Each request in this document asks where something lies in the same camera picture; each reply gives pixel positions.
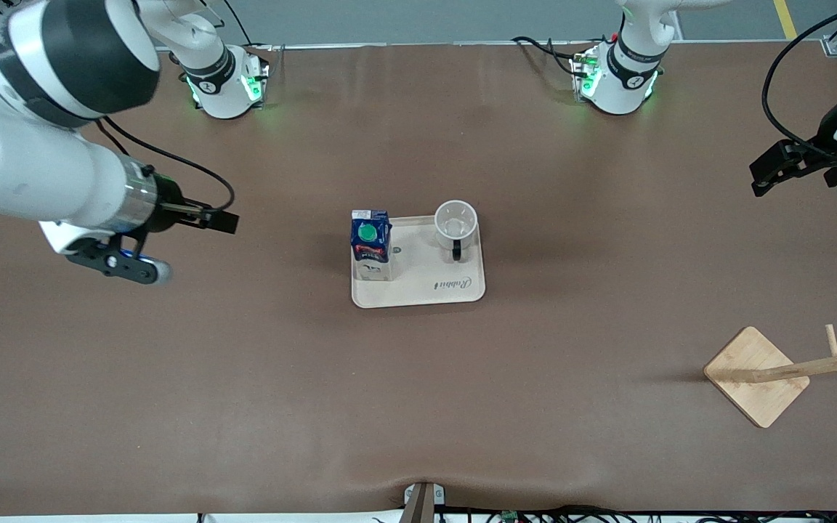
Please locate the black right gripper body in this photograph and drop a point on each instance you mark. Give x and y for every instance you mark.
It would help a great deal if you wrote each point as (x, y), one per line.
(168, 204)

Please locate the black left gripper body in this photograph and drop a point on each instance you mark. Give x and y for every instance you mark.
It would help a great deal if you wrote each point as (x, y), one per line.
(822, 140)

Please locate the blue milk carton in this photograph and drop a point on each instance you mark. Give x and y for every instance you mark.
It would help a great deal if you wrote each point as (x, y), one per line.
(371, 247)

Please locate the white smiley face cup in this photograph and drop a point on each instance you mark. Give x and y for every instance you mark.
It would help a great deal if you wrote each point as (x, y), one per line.
(456, 219)

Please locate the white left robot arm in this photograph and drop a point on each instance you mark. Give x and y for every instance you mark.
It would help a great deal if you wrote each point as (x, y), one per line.
(622, 94)

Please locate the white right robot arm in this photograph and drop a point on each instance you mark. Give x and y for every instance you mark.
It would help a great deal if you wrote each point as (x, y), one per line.
(41, 167)

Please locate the wooden cup stand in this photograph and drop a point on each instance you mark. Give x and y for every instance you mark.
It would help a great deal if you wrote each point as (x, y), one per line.
(749, 370)

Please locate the beige rabbit print tray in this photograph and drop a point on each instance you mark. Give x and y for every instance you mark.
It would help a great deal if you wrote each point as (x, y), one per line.
(426, 283)

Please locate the brown table cover mat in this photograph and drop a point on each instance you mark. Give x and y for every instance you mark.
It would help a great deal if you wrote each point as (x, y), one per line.
(418, 407)

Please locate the metal table clamp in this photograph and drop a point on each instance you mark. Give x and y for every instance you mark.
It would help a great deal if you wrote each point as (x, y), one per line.
(418, 505)

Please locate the small green circuit board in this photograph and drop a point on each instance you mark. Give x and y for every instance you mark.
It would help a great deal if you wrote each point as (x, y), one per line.
(511, 516)

